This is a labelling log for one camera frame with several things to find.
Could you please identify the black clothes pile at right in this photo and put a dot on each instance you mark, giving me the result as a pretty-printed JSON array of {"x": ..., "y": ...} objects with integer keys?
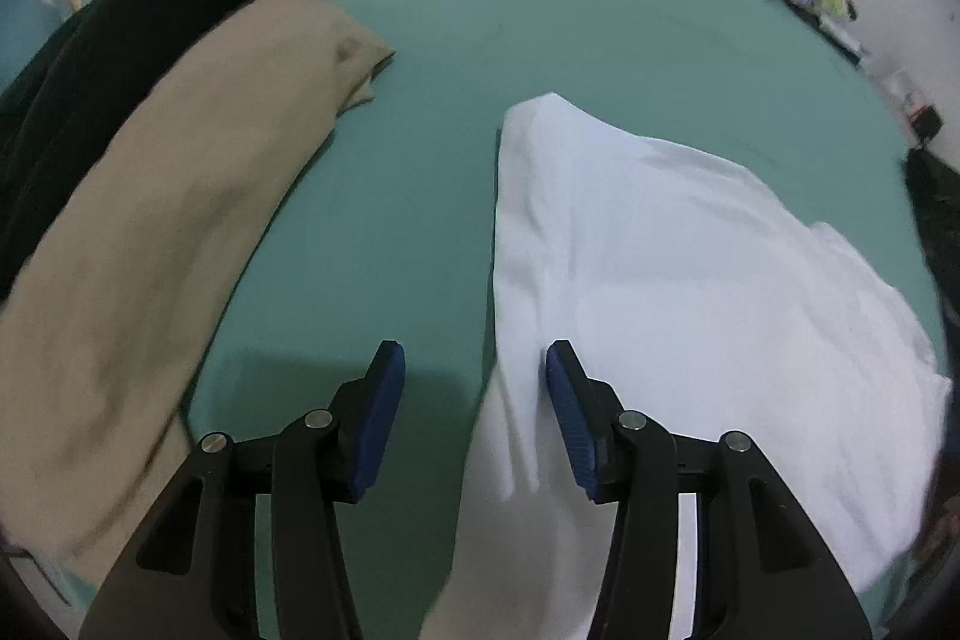
[{"x": 933, "y": 189}]

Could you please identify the beige garment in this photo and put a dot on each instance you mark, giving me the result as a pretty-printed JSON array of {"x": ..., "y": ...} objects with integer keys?
[{"x": 111, "y": 317}]

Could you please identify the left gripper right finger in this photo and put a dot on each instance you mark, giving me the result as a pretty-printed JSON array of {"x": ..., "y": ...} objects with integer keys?
[{"x": 763, "y": 569}]

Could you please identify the green bed sheet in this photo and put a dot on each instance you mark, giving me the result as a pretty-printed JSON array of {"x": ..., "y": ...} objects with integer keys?
[{"x": 389, "y": 234}]

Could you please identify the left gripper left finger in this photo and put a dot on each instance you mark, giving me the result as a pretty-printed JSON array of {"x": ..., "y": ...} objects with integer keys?
[{"x": 188, "y": 570}]

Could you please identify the black garment at left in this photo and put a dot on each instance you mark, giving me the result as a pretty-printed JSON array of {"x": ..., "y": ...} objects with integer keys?
[{"x": 65, "y": 106}]

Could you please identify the books and snacks pile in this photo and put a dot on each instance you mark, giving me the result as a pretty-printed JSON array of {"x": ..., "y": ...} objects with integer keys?
[{"x": 832, "y": 20}]

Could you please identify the white hooded sweatshirt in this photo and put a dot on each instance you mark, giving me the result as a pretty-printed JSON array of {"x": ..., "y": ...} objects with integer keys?
[{"x": 680, "y": 279}]

